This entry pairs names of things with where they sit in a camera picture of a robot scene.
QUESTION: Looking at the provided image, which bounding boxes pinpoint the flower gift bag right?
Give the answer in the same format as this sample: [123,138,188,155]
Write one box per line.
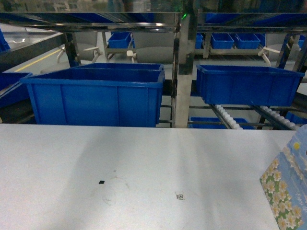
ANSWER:
[260,125,307,230]

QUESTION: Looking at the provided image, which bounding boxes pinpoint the blue crate behind table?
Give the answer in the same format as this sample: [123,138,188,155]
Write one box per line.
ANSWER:
[21,68,165,127]

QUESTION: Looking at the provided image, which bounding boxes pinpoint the blue crate right shelf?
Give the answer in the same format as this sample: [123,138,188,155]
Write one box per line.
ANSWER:
[196,65,304,106]

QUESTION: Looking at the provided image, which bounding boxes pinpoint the stainless steel shelf rack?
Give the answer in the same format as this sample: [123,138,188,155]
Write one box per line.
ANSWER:
[0,12,307,127]

